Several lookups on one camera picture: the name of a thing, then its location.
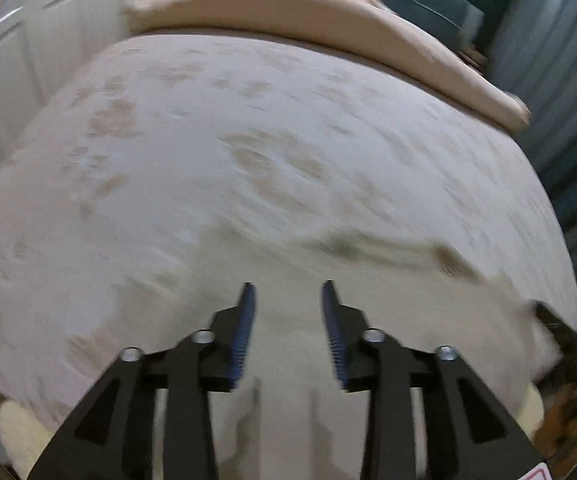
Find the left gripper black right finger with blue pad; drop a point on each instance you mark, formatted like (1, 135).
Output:
(468, 432)

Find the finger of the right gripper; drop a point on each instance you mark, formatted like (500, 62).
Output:
(564, 336)

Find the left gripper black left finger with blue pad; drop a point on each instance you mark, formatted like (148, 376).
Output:
(109, 433)

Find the cream fuzzy garment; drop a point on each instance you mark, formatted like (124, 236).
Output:
(289, 419)

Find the floral beige bedspread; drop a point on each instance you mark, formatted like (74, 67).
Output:
(163, 139)

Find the white panelled wardrobe doors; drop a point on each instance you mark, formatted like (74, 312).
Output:
(42, 44)

